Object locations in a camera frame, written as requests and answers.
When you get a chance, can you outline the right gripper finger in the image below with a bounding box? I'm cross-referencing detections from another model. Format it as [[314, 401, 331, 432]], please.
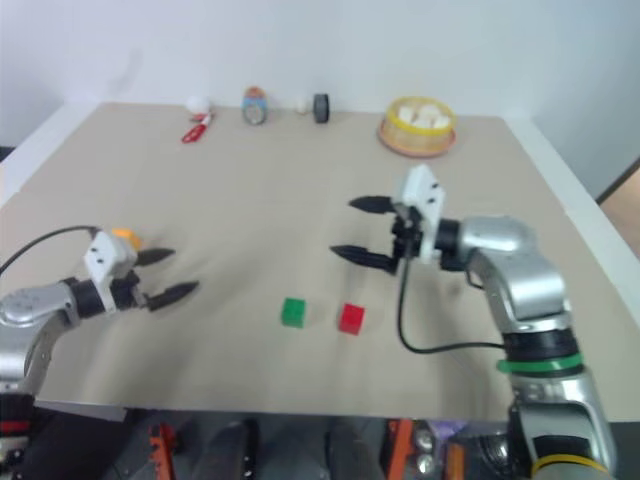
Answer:
[[348, 195, 396, 216], [329, 244, 401, 276]]

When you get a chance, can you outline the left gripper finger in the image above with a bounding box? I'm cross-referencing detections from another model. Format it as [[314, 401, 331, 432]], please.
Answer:
[[145, 281, 200, 313], [135, 248, 176, 266]]

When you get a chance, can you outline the yellow round basket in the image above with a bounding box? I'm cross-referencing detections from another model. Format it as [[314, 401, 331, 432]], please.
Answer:
[[383, 95, 458, 145]]

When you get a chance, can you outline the black wheel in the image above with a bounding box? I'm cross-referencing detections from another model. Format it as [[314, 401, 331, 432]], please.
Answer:
[[312, 93, 332, 124]]

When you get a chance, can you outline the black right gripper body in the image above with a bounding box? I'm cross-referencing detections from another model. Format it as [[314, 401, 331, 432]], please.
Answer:
[[389, 201, 424, 276]]

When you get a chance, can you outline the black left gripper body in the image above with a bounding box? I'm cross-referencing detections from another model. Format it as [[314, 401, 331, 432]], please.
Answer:
[[111, 269, 152, 312]]

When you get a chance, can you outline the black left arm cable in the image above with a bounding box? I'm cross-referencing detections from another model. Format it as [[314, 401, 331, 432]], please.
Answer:
[[0, 225, 100, 275]]

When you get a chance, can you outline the red cube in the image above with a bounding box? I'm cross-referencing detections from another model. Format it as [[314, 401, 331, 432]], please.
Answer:
[[338, 303, 366, 335]]

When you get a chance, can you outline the orange and black bracket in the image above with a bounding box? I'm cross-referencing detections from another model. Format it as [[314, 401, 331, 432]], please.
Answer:
[[385, 418, 417, 480], [148, 421, 177, 480]]

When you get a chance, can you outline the green cube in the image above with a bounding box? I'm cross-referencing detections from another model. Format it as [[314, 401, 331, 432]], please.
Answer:
[[279, 297, 308, 329]]

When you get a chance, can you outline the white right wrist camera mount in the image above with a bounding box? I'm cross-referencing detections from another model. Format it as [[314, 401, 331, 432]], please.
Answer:
[[397, 164, 448, 264]]

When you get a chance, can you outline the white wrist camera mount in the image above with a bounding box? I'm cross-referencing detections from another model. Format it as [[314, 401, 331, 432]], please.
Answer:
[[397, 164, 448, 264], [83, 230, 139, 314]]

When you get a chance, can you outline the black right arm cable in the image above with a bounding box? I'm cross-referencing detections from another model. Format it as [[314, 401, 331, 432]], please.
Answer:
[[396, 234, 506, 355]]

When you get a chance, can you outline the beige table mat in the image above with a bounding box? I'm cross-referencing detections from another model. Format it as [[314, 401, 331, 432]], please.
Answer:
[[0, 101, 640, 420]]

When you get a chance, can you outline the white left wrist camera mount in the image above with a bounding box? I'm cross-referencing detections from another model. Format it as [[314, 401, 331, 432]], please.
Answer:
[[83, 230, 139, 314]]

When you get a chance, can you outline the colourful printed can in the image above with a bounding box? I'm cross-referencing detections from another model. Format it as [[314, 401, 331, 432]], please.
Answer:
[[241, 86, 270, 127]]

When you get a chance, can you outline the red and white spoon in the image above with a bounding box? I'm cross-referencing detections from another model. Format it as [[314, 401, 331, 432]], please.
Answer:
[[180, 113, 218, 146]]

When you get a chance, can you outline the pink round plate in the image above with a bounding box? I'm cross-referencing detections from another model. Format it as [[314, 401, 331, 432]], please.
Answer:
[[376, 118, 458, 159]]

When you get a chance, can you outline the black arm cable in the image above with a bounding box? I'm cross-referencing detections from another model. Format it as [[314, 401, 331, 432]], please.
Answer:
[[0, 225, 100, 275], [396, 234, 506, 355]]

